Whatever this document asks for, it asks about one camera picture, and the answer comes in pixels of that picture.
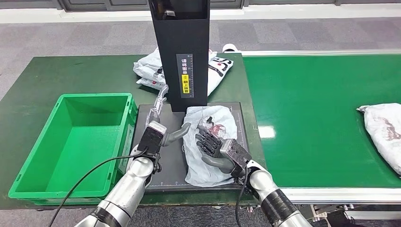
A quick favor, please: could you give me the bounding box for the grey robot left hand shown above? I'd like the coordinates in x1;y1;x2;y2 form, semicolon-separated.
145;84;192;148

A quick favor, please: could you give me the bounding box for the green conveyor belt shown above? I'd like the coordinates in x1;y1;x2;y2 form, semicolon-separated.
243;54;401;189

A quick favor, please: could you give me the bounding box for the grey parcel brown-red print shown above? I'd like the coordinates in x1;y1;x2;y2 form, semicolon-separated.
357;103;401;176

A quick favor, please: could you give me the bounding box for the white parcel black print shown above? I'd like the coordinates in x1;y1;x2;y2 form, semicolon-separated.
133;47;234;97

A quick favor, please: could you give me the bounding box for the green plastic crate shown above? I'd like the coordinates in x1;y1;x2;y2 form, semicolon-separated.
8;93;139;206

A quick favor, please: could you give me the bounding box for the dark green table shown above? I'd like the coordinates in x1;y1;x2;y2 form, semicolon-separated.
0;53;267;210

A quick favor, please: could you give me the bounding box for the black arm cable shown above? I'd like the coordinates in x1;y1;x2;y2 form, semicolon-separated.
235;167;250;227
47;149;148;227

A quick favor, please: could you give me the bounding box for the white parcel red dot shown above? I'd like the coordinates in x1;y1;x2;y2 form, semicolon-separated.
136;78;166;91

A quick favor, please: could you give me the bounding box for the black scanner column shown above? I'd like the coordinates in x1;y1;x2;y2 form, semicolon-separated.
148;0;211;113

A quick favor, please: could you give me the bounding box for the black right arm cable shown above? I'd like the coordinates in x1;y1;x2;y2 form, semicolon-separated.
235;167;250;227

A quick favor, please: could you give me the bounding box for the black scanner base plate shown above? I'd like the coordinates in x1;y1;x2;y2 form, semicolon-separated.
127;102;251;192

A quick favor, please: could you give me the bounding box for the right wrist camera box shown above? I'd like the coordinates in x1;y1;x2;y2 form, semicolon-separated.
219;138;252;170

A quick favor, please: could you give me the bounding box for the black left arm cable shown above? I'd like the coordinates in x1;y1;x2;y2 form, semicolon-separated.
47;149;148;227

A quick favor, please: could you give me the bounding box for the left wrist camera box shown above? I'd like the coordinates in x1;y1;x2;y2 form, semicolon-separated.
137;121;167;157

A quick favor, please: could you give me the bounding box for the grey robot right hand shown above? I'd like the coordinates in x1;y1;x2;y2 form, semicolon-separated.
195;123;239;175

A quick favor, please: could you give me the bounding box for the grey parcel red print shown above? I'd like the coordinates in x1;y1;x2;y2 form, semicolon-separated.
183;105;238;188

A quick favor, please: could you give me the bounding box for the yellow black label sticker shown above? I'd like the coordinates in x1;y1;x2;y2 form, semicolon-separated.
176;53;194;99

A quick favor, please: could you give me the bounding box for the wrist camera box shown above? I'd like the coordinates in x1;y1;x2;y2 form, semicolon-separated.
137;121;167;157
219;138;252;170

